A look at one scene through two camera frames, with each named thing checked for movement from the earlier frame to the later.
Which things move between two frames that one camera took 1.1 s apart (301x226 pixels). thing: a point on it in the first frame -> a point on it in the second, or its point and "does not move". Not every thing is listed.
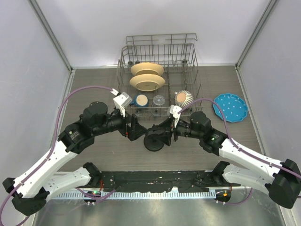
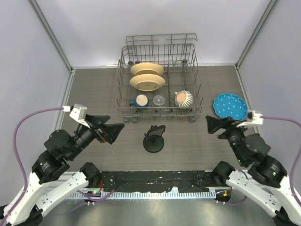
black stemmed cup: (152, 142) does not move
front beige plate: (147, 82) does not move
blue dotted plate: (233, 108) does not move
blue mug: (140, 100) does not move
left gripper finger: (136, 125) -> (97, 120)
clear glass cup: (158, 100) does not move
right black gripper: (167, 140) -> (214, 123)
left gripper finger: (139, 131) -> (111, 132)
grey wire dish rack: (157, 71) does not move
